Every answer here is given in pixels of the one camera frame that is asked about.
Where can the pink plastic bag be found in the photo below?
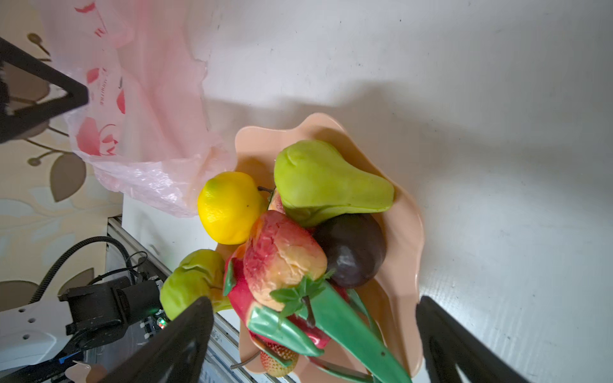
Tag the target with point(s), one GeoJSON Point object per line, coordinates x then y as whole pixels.
{"type": "Point", "coordinates": [143, 131]}

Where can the red yellow peach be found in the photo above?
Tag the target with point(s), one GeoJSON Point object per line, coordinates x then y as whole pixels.
{"type": "Point", "coordinates": [279, 254]}

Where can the green wrinkled fruit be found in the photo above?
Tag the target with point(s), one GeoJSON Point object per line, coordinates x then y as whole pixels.
{"type": "Point", "coordinates": [200, 274]}

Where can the yellow lemon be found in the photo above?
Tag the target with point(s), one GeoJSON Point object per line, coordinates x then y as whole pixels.
{"type": "Point", "coordinates": [228, 206]}

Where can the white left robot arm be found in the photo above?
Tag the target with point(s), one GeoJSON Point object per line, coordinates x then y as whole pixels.
{"type": "Point", "coordinates": [39, 338]}

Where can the green pear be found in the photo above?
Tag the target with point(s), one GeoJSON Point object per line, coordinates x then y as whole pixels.
{"type": "Point", "coordinates": [316, 183]}

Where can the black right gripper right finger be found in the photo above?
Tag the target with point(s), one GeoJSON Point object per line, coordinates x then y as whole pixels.
{"type": "Point", "coordinates": [449, 349]}

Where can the small red strawberry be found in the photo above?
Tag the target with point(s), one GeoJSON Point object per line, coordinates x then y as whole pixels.
{"type": "Point", "coordinates": [277, 360]}

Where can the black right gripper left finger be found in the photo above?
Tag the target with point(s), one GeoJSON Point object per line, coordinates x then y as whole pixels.
{"type": "Point", "coordinates": [176, 354]}

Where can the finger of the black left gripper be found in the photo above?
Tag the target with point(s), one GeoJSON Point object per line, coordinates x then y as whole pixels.
{"type": "Point", "coordinates": [19, 118]}

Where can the red green dragon fruit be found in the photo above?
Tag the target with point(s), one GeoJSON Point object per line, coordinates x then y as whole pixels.
{"type": "Point", "coordinates": [341, 319]}

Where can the dark purple plum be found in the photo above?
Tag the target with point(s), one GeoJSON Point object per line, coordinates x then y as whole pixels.
{"type": "Point", "coordinates": [355, 248]}

